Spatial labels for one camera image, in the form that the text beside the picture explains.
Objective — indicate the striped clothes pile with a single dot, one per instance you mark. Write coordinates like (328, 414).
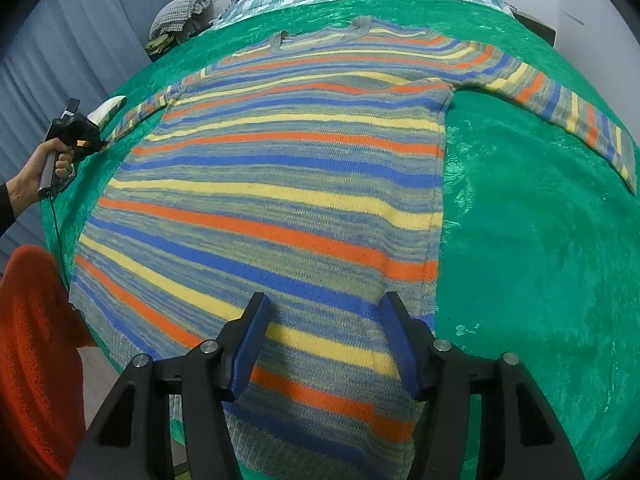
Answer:
(178, 21)

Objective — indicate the green floral bedspread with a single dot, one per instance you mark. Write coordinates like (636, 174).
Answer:
(541, 240)

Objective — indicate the person's left hand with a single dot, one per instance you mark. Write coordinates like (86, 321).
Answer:
(23, 187)

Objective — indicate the patterned beige cushion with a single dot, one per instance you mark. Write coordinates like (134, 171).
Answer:
(104, 113)

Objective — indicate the white wardrobe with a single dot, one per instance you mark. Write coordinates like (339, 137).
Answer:
(594, 37)

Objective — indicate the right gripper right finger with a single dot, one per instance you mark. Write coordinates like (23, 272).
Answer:
(520, 435)

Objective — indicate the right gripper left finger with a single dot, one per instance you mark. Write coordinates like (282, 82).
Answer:
(130, 438)

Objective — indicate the striped knit sweater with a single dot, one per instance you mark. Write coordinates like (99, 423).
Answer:
(308, 166)

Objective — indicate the blue-grey curtain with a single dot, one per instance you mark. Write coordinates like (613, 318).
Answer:
(83, 49)

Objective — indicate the orange fluffy garment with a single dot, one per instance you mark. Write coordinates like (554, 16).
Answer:
(42, 401)

